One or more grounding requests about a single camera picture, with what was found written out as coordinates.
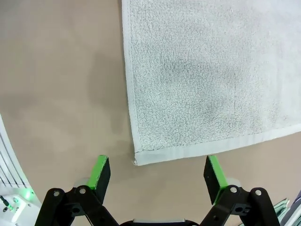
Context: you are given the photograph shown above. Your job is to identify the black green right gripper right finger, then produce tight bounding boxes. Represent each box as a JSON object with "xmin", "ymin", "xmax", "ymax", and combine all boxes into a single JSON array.
[{"xmin": 199, "ymin": 154, "xmax": 282, "ymax": 226}]

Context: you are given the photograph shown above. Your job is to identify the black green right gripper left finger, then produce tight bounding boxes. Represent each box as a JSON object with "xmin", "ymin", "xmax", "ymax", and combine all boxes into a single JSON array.
[{"xmin": 35, "ymin": 154, "xmax": 120, "ymax": 226}]

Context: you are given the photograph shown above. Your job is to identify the light grey terry towel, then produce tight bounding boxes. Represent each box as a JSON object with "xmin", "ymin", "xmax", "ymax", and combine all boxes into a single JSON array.
[{"xmin": 120, "ymin": 0, "xmax": 301, "ymax": 167}]

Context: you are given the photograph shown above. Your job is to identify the white slotted mounting platform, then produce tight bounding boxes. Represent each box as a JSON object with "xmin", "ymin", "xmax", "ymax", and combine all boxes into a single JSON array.
[{"xmin": 0, "ymin": 113, "xmax": 32, "ymax": 190}]

